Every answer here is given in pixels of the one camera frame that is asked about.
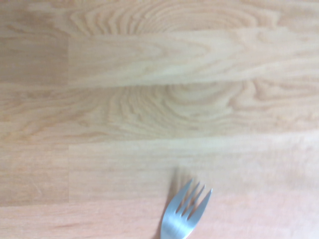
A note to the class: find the silver metal fork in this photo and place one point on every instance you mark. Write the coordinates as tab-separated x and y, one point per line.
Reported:
174	224

